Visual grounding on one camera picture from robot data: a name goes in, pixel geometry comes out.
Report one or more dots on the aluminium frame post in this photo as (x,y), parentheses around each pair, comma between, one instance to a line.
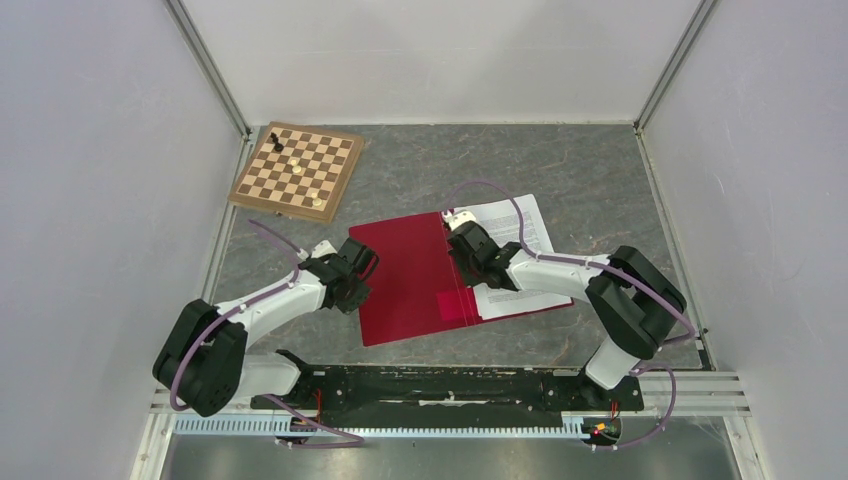
(202,55)
(692,31)

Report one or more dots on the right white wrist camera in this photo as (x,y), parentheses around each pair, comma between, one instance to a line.
(460,217)

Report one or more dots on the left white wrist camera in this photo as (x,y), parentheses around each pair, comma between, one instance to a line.
(321,249)

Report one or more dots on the wooden chessboard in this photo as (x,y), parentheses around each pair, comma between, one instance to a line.
(267,183)

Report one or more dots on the left aluminium frame post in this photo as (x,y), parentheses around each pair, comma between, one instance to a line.
(202,55)

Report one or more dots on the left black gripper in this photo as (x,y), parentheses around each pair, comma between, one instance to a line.
(357,300)

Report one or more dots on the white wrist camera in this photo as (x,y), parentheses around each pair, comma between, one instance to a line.
(321,249)
(460,217)

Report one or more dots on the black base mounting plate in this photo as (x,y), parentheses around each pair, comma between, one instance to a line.
(382,396)

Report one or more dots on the red clip file folder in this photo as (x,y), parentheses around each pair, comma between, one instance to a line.
(417,290)

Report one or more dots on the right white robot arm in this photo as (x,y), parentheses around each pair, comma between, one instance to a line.
(636,304)

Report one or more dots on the black chess piece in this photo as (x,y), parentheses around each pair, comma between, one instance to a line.
(277,145)

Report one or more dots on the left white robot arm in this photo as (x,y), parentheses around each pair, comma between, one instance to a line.
(205,363)

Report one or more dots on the right aluminium frame post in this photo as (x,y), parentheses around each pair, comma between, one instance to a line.
(692,31)

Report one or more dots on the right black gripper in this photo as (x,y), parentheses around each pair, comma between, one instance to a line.
(470,279)

